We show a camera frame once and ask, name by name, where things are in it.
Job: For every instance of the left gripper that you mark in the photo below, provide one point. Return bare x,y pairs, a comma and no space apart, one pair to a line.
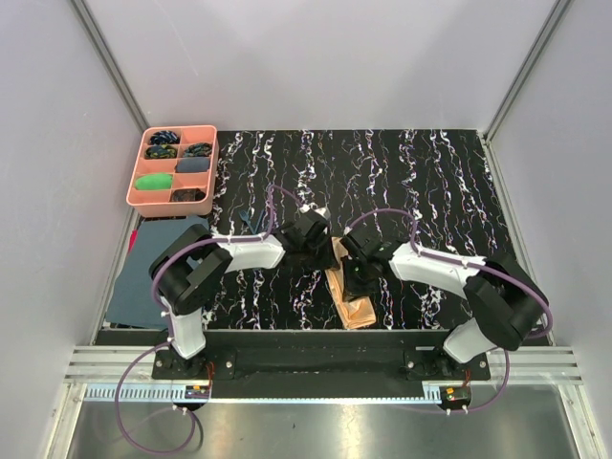
328,259

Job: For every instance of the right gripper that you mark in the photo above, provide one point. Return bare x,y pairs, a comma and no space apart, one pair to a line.
351,288

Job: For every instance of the peach cloth napkin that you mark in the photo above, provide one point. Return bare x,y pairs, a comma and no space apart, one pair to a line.
354,314

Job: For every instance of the blue plastic fork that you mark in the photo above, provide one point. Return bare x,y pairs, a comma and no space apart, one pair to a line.
244,216

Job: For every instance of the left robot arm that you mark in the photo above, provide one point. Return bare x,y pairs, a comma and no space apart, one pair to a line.
187,275

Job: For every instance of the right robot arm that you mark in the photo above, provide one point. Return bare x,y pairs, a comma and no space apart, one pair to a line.
505,302

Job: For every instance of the blue grey folded napkin stack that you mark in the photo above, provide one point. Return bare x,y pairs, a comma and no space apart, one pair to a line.
131,303

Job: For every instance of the black marble pattern mat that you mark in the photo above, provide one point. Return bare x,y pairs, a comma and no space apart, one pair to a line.
381,179

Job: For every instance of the dark patterned cloth roll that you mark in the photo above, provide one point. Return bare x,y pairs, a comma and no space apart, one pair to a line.
187,195

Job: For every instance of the blue patterned roll right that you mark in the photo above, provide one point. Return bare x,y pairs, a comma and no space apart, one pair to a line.
198,150

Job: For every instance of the grey folded cloth in tray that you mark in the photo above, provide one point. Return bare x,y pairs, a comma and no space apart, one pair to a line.
193,165

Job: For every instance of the pink divided organizer tray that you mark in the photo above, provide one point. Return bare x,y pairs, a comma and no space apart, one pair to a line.
157,204

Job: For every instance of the green rolled cloth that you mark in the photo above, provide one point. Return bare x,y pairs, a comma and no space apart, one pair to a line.
153,182

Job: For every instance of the blue yellow patterned roll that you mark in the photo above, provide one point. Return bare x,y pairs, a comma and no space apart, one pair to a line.
160,152

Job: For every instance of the blue patterned roll top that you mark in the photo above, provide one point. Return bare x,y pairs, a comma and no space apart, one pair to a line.
164,137

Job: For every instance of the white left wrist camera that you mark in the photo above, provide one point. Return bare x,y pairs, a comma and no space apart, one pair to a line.
323,212

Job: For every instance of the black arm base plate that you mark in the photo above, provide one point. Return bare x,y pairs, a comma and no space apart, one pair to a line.
233,355

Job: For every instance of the aluminium frame rail front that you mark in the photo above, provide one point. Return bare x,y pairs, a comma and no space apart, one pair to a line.
110,373

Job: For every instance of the left rear aluminium post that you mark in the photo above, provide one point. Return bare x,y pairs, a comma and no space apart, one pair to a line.
90,25

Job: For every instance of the aluminium post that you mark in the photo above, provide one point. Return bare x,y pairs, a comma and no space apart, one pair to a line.
90,25
536,51

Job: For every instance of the right rear aluminium post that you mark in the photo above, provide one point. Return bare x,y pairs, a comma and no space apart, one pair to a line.
536,51

